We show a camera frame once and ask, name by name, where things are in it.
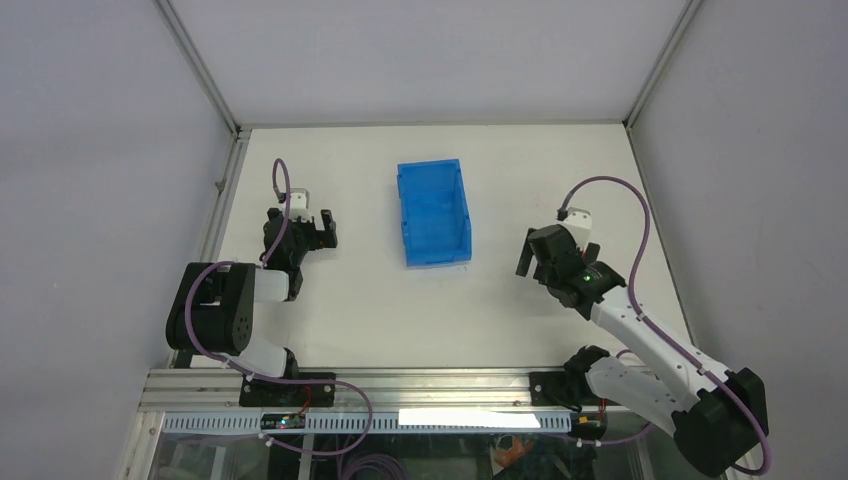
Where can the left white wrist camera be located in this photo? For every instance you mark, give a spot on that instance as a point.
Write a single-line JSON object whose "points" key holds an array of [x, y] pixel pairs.
{"points": [[298, 200]]}

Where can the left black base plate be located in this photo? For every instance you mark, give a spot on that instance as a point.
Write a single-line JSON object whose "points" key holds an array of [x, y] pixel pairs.
{"points": [[318, 393]]}

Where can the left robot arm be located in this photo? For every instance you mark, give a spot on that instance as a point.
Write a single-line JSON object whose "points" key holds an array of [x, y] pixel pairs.
{"points": [[213, 309]]}

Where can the blue plastic bin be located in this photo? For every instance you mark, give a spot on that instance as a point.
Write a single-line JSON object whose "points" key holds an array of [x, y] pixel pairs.
{"points": [[435, 220]]}

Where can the white slotted cable duct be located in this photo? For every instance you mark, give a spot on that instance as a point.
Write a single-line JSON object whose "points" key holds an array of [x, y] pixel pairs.
{"points": [[405, 421]]}

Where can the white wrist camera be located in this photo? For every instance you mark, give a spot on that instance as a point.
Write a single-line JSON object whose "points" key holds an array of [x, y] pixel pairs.
{"points": [[578, 222], [298, 200]]}

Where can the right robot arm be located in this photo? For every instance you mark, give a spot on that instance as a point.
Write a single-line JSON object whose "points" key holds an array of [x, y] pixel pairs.
{"points": [[714, 415]]}

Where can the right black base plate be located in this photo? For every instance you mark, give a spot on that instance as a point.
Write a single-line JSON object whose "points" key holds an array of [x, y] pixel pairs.
{"points": [[561, 389]]}

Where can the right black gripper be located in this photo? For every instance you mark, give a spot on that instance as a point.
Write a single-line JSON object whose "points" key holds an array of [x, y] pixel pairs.
{"points": [[548, 252]]}

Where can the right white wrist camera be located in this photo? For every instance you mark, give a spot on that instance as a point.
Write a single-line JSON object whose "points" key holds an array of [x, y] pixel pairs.
{"points": [[578, 222]]}

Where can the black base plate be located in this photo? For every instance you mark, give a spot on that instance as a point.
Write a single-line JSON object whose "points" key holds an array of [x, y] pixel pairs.
{"points": [[561, 389], [318, 393]]}

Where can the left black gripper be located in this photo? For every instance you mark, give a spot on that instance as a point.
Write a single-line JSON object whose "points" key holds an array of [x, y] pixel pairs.
{"points": [[308, 235]]}

